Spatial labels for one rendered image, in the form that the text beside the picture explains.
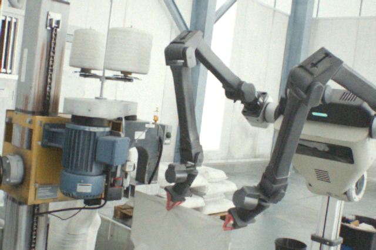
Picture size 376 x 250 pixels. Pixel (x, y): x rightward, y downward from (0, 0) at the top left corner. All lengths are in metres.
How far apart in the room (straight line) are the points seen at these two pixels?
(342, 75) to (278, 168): 0.33
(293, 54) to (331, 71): 9.25
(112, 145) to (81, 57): 0.47
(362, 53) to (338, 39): 0.64
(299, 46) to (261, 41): 1.12
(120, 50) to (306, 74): 0.67
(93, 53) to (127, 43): 0.26
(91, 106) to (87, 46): 0.39
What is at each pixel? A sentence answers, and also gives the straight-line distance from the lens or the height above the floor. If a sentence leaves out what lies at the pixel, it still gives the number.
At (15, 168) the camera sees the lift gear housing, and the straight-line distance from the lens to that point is 1.64.
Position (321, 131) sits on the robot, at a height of 1.40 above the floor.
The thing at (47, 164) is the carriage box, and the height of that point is 1.17.
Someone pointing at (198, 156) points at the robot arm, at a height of 1.26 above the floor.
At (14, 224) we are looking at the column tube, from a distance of 1.75.
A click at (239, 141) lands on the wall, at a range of 9.34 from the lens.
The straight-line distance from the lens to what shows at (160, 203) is 1.77.
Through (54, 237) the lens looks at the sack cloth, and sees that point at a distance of 2.21.
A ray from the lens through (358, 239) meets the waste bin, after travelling 3.60.
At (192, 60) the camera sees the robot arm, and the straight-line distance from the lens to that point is 1.50.
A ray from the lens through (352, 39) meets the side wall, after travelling 10.18.
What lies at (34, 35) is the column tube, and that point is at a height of 1.62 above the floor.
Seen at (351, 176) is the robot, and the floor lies 1.24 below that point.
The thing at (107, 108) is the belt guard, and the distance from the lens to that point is 1.48.
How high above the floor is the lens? 1.47
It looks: 4 degrees down
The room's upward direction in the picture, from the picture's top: 7 degrees clockwise
